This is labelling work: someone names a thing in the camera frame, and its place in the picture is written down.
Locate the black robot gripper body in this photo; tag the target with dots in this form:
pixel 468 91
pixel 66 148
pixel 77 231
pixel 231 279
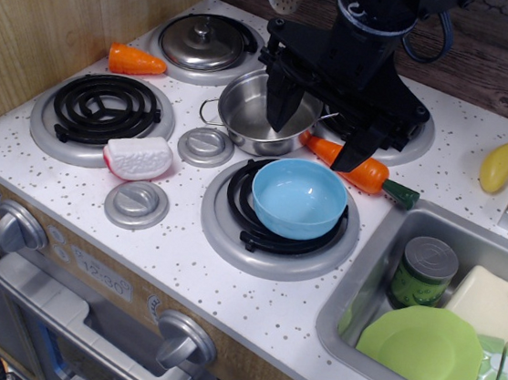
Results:
pixel 352 73

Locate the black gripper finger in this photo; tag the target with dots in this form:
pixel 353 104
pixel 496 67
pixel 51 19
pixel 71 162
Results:
pixel 285 88
pixel 361 145

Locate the silver pot lid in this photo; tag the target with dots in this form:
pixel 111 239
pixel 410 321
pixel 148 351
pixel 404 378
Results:
pixel 202 43

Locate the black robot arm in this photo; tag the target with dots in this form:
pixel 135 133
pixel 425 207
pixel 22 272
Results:
pixel 395 19

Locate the small silver pot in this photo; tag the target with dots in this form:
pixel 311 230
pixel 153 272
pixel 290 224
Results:
pixel 241 109

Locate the back right black burner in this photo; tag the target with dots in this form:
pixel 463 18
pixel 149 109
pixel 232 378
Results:
pixel 334 127

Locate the large orange toy carrot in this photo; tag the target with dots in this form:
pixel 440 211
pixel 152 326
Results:
pixel 371 176

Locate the light blue plastic bowl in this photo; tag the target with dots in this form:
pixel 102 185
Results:
pixel 298 199

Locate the upper silver stovetop knob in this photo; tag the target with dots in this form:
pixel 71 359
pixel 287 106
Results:
pixel 205 147

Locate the silver stovetop knob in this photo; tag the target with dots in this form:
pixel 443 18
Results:
pixel 136 205
pixel 205 147

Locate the front right black burner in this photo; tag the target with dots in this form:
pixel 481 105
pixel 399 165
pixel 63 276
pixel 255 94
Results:
pixel 231 227

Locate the green toy can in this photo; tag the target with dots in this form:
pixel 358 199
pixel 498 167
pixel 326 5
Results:
pixel 424 272

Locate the white pink toy fish slice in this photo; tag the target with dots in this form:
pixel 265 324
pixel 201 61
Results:
pixel 138 159

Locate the silver sink basin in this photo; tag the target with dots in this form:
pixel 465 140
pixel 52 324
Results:
pixel 361 296

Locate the small orange toy carrot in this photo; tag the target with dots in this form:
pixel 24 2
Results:
pixel 128 60

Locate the lower silver stovetop knob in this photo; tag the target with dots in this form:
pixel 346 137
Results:
pixel 136 205

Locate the cream toy cutting board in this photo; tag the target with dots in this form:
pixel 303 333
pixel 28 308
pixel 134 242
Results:
pixel 481 299

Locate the front left black burner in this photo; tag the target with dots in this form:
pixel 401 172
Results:
pixel 74 120

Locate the green plastic plate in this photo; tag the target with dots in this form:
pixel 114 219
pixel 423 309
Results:
pixel 424 343

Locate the oven clock display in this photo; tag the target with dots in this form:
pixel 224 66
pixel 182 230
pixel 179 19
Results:
pixel 101 273

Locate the right silver oven knob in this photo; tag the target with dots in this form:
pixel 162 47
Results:
pixel 183 340

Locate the silver oven knob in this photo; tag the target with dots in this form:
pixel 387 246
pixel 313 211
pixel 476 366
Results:
pixel 183 340
pixel 19 229

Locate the green toy cabbage half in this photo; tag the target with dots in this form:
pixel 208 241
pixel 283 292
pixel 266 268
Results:
pixel 493 349

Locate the left silver oven knob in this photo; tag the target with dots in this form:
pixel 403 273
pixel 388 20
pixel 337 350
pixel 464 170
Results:
pixel 19 229

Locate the silver oven door handle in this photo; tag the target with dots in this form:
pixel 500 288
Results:
pixel 65 313

